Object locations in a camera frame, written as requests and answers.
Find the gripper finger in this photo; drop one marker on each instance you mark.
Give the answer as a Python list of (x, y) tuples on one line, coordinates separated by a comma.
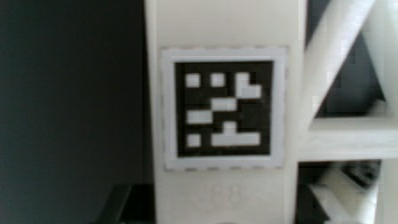
[(128, 207)]

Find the white chair seat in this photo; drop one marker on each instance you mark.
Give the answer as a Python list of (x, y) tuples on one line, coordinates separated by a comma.
[(336, 192)]

